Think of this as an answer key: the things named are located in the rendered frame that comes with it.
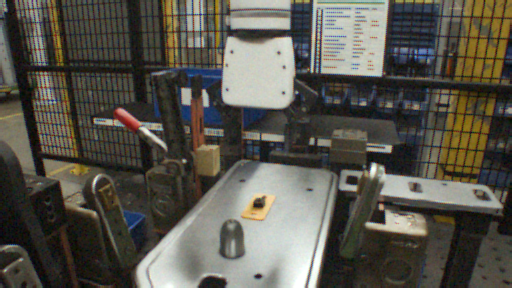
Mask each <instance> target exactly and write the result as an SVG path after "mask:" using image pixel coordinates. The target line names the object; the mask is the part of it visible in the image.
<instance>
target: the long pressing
mask: <svg viewBox="0 0 512 288"><path fill-rule="evenodd" d="M240 181H245V182H240ZM338 184H339V177H338V176H337V174H336V173H334V172H331V171H328V170H325V169H318V168H310V167H296V166H289V165H281V164H274V163H266V162H251V161H249V160H241V161H238V162H236V163H235V164H234V165H233V166H232V167H231V168H229V170H228V171H227V172H226V173H225V174H224V175H223V176H222V177H221V179H220V180H219V181H217V182H216V184H215V185H214V186H213V187H211V188H210V190H209V191H208V192H207V193H205V195H204V196H203V197H202V198H201V199H199V202H198V203H197V204H195V205H194V206H193V208H192V209H191V210H189V211H188V213H187V214H186V215H184V216H183V218H182V219H181V220H179V221H178V224H177V225H175V226H174V227H173V229H171V230H170V231H169V233H168V234H166V235H165V236H164V238H162V239H161V240H160V242H159V243H157V244H156V247H154V248H153V249H152V251H150V252H149V253H148V255H146V256H145V257H144V259H142V260H141V261H140V262H139V264H138V265H137V266H136V269H135V270H134V274H133V275H134V281H135V286H136V288H198V287H200V285H201V283H202V281H203V280H204V279H206V278H207V277H216V278H219V279H222V280H225V281H227V285H226V286H225V288H319V285H320V280H321V275H322V270H323V265H324V260H325V255H326V251H327V246H328V241H329V236H330V231H331V226H332V221H333V214H334V206H335V202H336V196H337V191H338ZM307 189H312V191H307ZM254 194H270V195H275V196H276V200H275V201H274V203H273V204H272V206H271V207H270V209H269V212H268V214H267V216H266V218H265V219H264V220H263V221H257V220H252V219H247V218H241V214H242V212H243V210H244V209H245V207H247V205H248V204H249V202H250V200H251V199H252V197H253V196H254ZM230 218H234V219H237V220H238V221H239V222H240V223H241V224H242V226H243V230H244V255H242V256H240V257H238V258H236V259H227V258H225V257H224V256H222V255H221V254H220V229H221V227H222V225H223V223H224V222H225V221H226V220H227V219H230ZM256 274H260V275H261V278H259V279H257V278H256V277H255V275H256Z"/></svg>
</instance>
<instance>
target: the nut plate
mask: <svg viewBox="0 0 512 288"><path fill-rule="evenodd" d="M263 195H265V196H266V199H263V198H262V196H263ZM259 197H260V198H261V199H262V201H261V202H258V201H256V200H257V198H259ZM275 200H276V196H275V195H270V194H254V196H253V197H252V199H251V200H250V202H249V204H248V205H247V207H245V209H244V210H243V212H242V214H241V218H247V219H252V220H257V221H263V220H264V219H265V218H266V216H267V214H268V212H269V209H270V207H271V206H272V204H273V203H274V201H275ZM251 214H256V216H251Z"/></svg>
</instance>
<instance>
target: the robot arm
mask: <svg viewBox="0 0 512 288"><path fill-rule="evenodd" d="M290 2H291V0H230V13H231V15H230V16H227V19H226V22H227V25H231V29H238V33H233V37H228V38H227V42H226V47H225V60H224V70H223V78H222V79H220V80H218V81H217V82H215V83H213V84H211V86H209V87H207V88H206V89H205V92H206V93H207V95H208V96H209V98H210V100H211V101H212V105H213V106H214V107H215V108H216V110H217V111H218V112H219V113H220V116H221V117H222V118H223V135H224V136H226V143H231V142H232V141H234V140H235V139H236V137H237V134H236V114H234V111H235V109H236V107H249V108H261V109H276V110H278V109H281V110H282V111H283V114H284V115H285V116H286V118H287V122H286V123H285V125H284V148H285V149H290V147H291V145H292V143H295V142H296V141H297V135H296V128H297V121H298V120H299V119H300V118H301V117H302V116H303V115H304V114H306V113H307V112H308V110H309V108H311V106H312V105H313V104H314V102H315V100H316V99H317V97H318V93H317V92H315V91H314V90H312V89H310V88H309V87H307V85H305V84H304V83H301V82H300V81H299V80H297V79H296V78H295V71H294V56H293V49H292V39H291V37H286V34H282V32H283V29H290V28H291V27H290ZM221 88H223V99H222V98H220V96H219V95H218V90H219V89H221ZM295 90H296V91H297V92H299V93H300V94H301V95H304V96H305V102H303V104H302V106H301V107H300V108H297V109H296V107H295V106H294V104H293V103H292V101H294V99H295Z"/></svg>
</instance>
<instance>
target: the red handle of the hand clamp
mask: <svg viewBox="0 0 512 288"><path fill-rule="evenodd" d="M114 118H115V119H117V120H118V121H119V122H120V123H121V124H123V125H124V126H125V127H126V128H128V129H129V130H131V131H132V132H133V134H135V135H138V136H140V137H141V138H142V139H143V140H144V141H147V143H148V144H149V145H151V146H152V147H154V148H155V149H156V150H157V151H158V152H159V153H162V154H163V156H165V157H166V158H167V159H168V160H169V158H168V150H167V147H166V144H165V143H164V142H163V141H161V140H160V139H159V138H157V136H156V135H153V134H152V133H151V132H150V131H149V130H148V129H146V128H145V127H143V124H142V123H140V122H139V121H138V120H137V119H136V118H133V116H131V115H130V114H129V112H126V111H125V110H124V109H123V108H120V109H118V108H117V109H116V110H115V112H114Z"/></svg>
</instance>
